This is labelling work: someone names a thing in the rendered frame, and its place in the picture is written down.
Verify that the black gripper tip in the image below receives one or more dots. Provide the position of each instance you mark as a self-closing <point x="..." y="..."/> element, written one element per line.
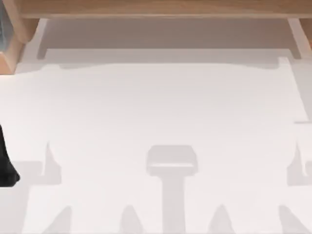
<point x="7" y="168"/>

